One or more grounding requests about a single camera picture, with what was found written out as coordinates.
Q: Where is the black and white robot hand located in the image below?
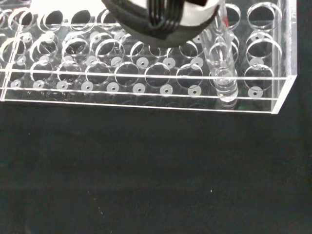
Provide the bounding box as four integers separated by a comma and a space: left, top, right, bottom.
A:
101, 0, 224, 47

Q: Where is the clear acrylic test tube rack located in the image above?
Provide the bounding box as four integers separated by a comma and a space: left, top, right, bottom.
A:
0, 0, 298, 116

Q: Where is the black bench cloth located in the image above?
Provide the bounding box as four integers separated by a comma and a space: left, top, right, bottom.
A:
0, 0, 312, 234

